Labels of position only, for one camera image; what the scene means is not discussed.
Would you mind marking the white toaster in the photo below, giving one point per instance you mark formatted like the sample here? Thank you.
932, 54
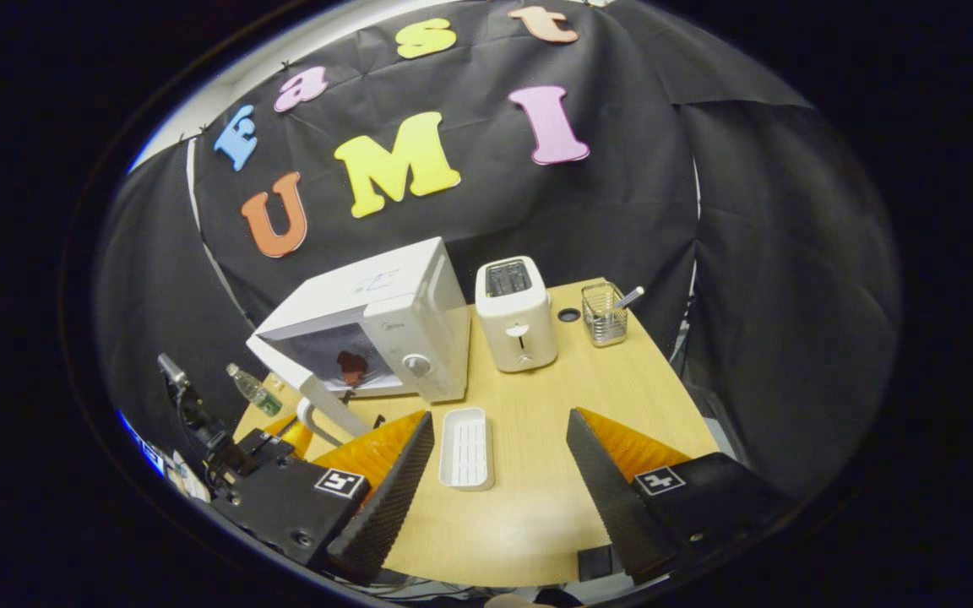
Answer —
516, 325

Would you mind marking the white microwave oven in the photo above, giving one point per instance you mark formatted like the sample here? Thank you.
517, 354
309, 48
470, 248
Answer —
385, 295

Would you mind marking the clear plastic water bottle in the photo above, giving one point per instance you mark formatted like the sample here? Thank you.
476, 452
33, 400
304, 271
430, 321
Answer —
254, 391

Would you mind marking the white rectangular dish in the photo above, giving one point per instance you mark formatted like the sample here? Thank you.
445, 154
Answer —
466, 449

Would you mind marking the round black table grommet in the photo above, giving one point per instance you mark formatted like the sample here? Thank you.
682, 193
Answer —
568, 315

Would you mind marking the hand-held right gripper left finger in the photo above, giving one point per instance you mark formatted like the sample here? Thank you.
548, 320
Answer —
389, 507

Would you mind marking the white and blue clutter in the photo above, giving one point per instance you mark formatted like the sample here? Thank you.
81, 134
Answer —
170, 469

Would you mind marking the brown fried chicken piece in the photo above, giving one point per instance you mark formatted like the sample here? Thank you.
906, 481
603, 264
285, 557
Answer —
352, 367

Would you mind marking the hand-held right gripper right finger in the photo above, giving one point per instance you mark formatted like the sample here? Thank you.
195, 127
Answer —
617, 507

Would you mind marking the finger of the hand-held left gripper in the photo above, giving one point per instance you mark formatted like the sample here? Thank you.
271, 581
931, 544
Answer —
299, 435

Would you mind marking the black backdrop cloth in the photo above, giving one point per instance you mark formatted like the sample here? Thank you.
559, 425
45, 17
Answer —
622, 203

